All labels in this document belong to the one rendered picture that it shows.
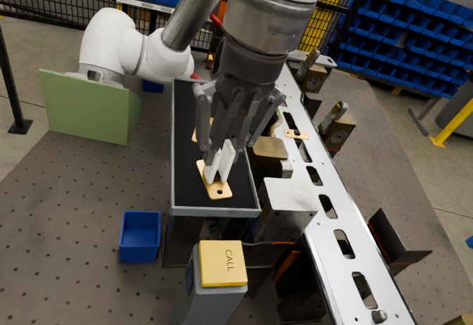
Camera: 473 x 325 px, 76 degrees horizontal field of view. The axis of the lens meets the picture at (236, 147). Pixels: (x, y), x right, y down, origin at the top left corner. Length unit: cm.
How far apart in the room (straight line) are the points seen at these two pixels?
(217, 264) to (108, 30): 92
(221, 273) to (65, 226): 66
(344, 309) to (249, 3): 56
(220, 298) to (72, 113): 90
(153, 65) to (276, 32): 88
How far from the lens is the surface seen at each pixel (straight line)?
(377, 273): 76
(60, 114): 121
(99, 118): 116
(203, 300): 45
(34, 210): 105
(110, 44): 115
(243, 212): 48
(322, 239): 73
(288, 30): 32
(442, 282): 136
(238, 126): 43
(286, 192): 61
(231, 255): 43
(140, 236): 96
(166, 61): 114
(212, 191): 48
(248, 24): 32
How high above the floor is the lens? 153
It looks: 40 degrees down
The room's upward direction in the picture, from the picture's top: 20 degrees clockwise
